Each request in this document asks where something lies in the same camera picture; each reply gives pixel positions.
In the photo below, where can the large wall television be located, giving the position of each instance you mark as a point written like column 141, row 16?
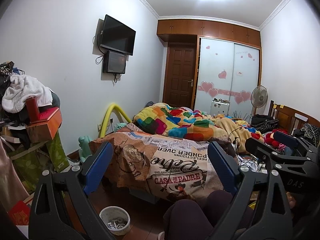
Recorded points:
column 117, row 36

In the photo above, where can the standing electric fan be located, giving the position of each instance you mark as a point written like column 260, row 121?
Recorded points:
column 259, row 98

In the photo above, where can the wooden headboard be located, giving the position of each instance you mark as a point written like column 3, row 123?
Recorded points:
column 289, row 118

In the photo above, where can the red floral gift bag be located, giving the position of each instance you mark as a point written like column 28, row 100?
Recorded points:
column 20, row 213

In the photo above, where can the dark trousers knee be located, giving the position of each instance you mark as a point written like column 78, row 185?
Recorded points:
column 186, row 219

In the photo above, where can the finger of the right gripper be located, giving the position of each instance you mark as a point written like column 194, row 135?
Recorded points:
column 266, row 153
column 296, row 144

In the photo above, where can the green leaf pattern bag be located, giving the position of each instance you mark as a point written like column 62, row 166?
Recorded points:
column 30, row 163

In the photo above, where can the red small box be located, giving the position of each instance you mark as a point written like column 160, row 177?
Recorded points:
column 32, row 109

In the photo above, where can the white sliding wardrobe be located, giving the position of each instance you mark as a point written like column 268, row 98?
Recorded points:
column 227, row 71

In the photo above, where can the white trash bin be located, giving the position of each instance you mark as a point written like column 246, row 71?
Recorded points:
column 116, row 219

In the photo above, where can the colourful patchwork blanket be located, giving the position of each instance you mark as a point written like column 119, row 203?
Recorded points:
column 183, row 123

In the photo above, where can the white towel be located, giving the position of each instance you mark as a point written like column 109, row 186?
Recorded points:
column 23, row 87

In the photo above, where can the brown wooden door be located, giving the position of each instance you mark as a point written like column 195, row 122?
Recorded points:
column 179, row 75

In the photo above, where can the orange cardboard box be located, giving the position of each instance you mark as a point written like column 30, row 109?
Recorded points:
column 45, row 129

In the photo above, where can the newspaper print bed sheet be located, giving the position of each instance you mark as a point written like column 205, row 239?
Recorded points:
column 159, row 166

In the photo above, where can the yellow foam tube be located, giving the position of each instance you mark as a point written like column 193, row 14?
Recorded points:
column 112, row 107

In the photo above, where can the person's right hand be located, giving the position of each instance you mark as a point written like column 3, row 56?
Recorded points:
column 291, row 200

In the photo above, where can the white small cabinet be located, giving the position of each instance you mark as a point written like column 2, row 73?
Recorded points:
column 219, row 106

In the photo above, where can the small wall monitor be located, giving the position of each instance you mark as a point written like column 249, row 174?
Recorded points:
column 114, row 63

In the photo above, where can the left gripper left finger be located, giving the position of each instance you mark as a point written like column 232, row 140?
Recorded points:
column 49, row 218

